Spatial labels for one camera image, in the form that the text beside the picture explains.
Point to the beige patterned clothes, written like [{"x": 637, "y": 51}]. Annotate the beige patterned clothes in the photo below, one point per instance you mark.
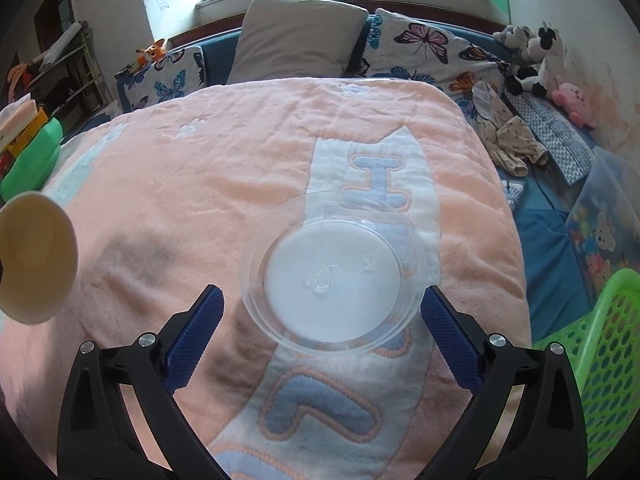
[{"x": 510, "y": 140}]

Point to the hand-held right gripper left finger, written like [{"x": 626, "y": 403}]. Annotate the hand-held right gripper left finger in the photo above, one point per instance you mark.
[{"x": 192, "y": 340}]

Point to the blue bed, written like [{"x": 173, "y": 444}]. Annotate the blue bed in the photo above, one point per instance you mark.
[{"x": 545, "y": 260}]

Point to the clear plastic storage box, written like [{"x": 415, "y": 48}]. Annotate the clear plastic storage box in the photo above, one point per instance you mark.
[{"x": 600, "y": 230}]

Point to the grey pillow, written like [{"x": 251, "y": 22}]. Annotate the grey pillow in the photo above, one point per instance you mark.
[{"x": 295, "y": 40}]

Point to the white blue patterned quilt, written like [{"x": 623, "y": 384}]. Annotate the white blue patterned quilt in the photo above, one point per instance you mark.
[{"x": 514, "y": 191}]

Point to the blue white patterned folded cloth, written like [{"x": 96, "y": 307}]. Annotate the blue white patterned folded cloth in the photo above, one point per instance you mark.
[{"x": 560, "y": 140}]

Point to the green plastic container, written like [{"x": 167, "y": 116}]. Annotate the green plastic container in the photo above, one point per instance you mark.
[{"x": 35, "y": 155}]

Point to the small butterfly print pillow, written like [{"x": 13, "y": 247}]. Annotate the small butterfly print pillow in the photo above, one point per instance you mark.
[{"x": 170, "y": 82}]

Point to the yellow toy box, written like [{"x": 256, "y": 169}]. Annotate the yellow toy box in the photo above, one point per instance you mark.
[{"x": 25, "y": 135}]

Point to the metal shelf rack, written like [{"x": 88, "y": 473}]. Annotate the metal shelf rack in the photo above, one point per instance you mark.
[{"x": 75, "y": 70}]

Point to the orange fox plush toy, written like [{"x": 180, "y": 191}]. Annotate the orange fox plush toy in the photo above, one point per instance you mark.
[{"x": 152, "y": 52}]

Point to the green plastic mesh basket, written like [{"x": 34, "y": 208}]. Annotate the green plastic mesh basket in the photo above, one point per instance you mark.
[{"x": 600, "y": 360}]

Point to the clear round plastic lid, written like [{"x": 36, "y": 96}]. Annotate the clear round plastic lid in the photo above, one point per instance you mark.
[{"x": 330, "y": 280}]

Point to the pink round plush toy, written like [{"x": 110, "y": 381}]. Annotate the pink round plush toy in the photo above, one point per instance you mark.
[{"x": 575, "y": 100}]

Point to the grey plush toy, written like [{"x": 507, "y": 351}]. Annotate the grey plush toy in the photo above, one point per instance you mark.
[{"x": 515, "y": 36}]

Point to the black white cow plush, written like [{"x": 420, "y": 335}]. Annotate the black white cow plush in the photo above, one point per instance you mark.
[{"x": 545, "y": 50}]

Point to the cream paper bowl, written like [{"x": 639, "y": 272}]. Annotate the cream paper bowl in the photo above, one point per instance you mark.
[{"x": 35, "y": 255}]

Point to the large butterfly print pillow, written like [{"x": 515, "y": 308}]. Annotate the large butterfly print pillow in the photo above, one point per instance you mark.
[{"x": 425, "y": 45}]

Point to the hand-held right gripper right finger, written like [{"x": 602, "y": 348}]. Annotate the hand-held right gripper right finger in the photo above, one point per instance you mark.
[{"x": 452, "y": 340}]

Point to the pink cat print blanket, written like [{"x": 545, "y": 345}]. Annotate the pink cat print blanket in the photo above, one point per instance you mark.
[{"x": 175, "y": 200}]

